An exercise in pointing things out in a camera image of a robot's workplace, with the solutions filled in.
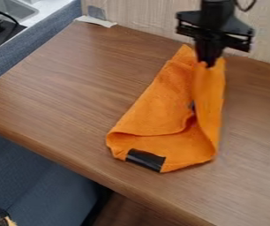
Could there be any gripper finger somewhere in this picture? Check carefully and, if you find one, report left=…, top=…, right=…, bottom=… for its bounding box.
left=193, top=39, right=212, bottom=67
left=209, top=40, right=225, bottom=69

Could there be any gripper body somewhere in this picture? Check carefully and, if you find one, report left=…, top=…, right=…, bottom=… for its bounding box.
left=175, top=10, right=257, bottom=54

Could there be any orange cloth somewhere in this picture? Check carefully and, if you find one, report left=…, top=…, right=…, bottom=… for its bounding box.
left=104, top=43, right=229, bottom=174

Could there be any white paper scrap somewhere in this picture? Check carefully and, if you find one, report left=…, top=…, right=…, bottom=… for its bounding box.
left=73, top=14, right=119, bottom=29

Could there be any grey tray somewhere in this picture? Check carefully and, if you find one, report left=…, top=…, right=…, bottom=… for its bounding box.
left=0, top=0, right=41, bottom=22

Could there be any black flat device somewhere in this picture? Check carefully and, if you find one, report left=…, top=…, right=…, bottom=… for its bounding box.
left=0, top=17, right=28, bottom=56

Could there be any black cable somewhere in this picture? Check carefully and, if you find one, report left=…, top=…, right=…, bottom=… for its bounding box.
left=0, top=4, right=22, bottom=26

